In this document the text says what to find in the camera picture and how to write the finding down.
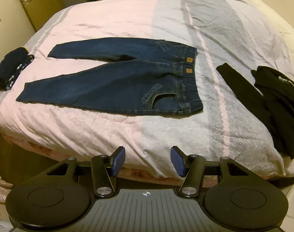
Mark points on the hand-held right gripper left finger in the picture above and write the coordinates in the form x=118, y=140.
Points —
x=118, y=160

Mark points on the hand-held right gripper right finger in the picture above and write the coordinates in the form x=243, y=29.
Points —
x=177, y=160

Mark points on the blue denim jeans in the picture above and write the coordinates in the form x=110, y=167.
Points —
x=127, y=84

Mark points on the navy fleece garment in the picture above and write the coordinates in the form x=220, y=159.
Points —
x=9, y=65

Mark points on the pink grey striped duvet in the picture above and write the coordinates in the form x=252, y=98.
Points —
x=137, y=133

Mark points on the black garment with white print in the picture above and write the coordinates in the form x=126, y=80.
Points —
x=280, y=101

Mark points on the cream padded headboard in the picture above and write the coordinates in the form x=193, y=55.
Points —
x=277, y=17

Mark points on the brown wooden door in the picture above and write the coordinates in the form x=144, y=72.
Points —
x=38, y=2

